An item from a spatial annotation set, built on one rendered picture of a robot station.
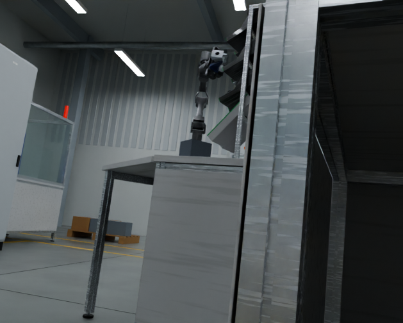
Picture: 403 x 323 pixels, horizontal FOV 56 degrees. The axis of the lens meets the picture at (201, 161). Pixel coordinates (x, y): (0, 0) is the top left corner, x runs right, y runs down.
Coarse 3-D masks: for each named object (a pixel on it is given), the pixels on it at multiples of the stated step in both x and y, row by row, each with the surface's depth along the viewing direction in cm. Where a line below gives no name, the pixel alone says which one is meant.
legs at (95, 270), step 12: (108, 180) 220; (132, 180) 228; (144, 180) 233; (108, 192) 221; (108, 204) 219; (108, 216) 219; (96, 240) 215; (96, 252) 214; (96, 264) 213; (96, 276) 213; (96, 288) 212
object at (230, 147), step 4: (244, 128) 195; (244, 132) 197; (244, 136) 200; (232, 140) 197; (244, 140) 204; (228, 144) 198; (232, 144) 200; (224, 148) 199; (228, 148) 201; (232, 148) 203; (232, 152) 206
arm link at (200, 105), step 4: (196, 100) 242; (200, 100) 242; (204, 100) 242; (196, 104) 243; (200, 104) 239; (204, 104) 241; (200, 108) 236; (200, 112) 233; (196, 116) 227; (200, 116) 230; (196, 120) 224; (200, 120) 224; (192, 124) 224; (196, 124) 223; (200, 124) 223; (192, 128) 226; (196, 128) 224; (200, 128) 224
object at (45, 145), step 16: (32, 112) 542; (32, 128) 544; (48, 128) 580; (64, 128) 620; (32, 144) 547; (48, 144) 583; (64, 144) 623; (32, 160) 549; (48, 160) 586; (64, 160) 627; (32, 176) 552; (48, 176) 589
